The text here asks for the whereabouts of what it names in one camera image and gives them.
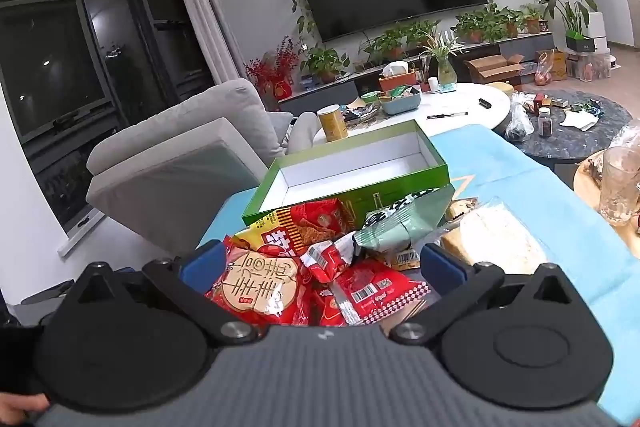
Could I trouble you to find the orange yellow carton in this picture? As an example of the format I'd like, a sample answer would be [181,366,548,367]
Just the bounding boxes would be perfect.
[536,49,568,82]

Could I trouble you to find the white oval table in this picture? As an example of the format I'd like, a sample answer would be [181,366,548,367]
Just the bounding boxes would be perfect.
[312,82,512,142]

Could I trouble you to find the tall leafy plant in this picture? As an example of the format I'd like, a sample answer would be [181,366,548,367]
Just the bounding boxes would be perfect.
[540,0,598,40]

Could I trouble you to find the green cardboard box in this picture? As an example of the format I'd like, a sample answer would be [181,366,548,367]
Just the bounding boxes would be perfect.
[241,119,451,230]

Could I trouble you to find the dark round marble table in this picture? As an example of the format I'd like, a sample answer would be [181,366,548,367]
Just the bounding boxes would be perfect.
[512,88,633,165]

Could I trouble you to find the blue-grey basket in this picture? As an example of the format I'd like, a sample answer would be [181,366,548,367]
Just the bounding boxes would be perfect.
[378,87,422,115]

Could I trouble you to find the blue tablecloth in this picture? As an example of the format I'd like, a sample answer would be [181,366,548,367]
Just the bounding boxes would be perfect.
[197,124,640,427]

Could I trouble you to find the round wooden table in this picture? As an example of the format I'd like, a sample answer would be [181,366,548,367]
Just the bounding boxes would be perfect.
[572,149,640,258]

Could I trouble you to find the clear plastic food bag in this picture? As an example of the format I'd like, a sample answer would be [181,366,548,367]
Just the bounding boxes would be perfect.
[582,119,640,188]

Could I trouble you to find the red checkered barcode packet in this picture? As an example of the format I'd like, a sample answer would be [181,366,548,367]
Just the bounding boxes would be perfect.
[327,264,433,325]

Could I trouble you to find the green black box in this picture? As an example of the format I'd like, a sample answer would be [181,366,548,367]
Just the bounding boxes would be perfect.
[566,34,608,52]

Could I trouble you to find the red berry plant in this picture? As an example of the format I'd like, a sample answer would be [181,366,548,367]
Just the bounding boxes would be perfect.
[244,37,301,100]

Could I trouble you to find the orange tissue box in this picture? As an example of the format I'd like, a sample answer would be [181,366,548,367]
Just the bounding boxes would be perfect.
[377,62,421,92]

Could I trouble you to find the open cardboard box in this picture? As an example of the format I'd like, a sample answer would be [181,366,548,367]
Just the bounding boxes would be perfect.
[464,54,526,88]

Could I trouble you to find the glass vase with plant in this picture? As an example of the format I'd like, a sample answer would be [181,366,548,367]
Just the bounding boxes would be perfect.
[420,29,466,88]

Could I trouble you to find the white appliance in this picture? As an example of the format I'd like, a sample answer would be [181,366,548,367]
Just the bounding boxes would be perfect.
[587,11,608,38]

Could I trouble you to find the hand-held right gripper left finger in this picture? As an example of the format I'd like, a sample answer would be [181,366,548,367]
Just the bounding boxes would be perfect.
[47,239,261,348]

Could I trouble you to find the grey-green snack packet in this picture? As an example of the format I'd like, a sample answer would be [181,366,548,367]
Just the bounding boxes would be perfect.
[352,187,453,270]

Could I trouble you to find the yellow can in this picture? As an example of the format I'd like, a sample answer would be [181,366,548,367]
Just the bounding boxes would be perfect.
[317,104,349,142]

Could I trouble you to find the glass mug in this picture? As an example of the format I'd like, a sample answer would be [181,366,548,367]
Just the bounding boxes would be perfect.
[597,146,640,227]

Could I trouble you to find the grey sofa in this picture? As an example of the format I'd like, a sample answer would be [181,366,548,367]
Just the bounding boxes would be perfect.
[85,78,321,258]

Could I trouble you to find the white paper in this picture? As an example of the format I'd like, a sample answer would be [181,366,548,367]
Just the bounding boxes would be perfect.
[559,109,600,132]

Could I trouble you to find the white curtain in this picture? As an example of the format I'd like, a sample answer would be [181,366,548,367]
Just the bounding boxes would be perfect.
[162,0,251,88]

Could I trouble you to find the clear bag of oranges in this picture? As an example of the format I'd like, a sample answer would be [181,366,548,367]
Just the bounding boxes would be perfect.
[534,52,555,86]

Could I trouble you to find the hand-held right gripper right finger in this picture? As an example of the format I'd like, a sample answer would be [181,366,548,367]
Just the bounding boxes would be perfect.
[387,243,593,348]

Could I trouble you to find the sliced bread bag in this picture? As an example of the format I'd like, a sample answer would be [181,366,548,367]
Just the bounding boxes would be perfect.
[440,199,551,268]

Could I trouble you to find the potted green plant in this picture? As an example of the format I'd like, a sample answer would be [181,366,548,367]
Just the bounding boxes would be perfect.
[300,44,351,84]
[360,21,441,60]
[520,0,546,35]
[492,7,523,38]
[452,9,501,45]

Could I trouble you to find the brown pastry packet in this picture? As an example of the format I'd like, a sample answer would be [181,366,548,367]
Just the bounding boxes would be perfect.
[445,197,481,220]

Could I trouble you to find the person's left hand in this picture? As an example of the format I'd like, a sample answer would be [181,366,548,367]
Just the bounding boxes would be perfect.
[0,394,51,425]

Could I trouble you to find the grey television cabinet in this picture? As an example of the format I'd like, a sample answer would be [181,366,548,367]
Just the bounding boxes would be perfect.
[277,32,556,115]

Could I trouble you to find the red white packet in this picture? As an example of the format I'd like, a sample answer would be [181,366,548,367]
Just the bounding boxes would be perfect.
[300,232,371,283]

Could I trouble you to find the dark glass window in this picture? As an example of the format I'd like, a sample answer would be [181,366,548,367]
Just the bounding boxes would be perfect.
[0,0,216,228]

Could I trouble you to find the red yellow cracker packet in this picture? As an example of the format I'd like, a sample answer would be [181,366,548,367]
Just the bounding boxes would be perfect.
[232,199,358,258]

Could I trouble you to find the pile of small packets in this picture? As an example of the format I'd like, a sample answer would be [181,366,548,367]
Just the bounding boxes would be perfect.
[342,99,381,125]

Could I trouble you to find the clear storage boxes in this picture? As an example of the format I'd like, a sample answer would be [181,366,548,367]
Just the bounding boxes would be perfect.
[565,49,621,82]

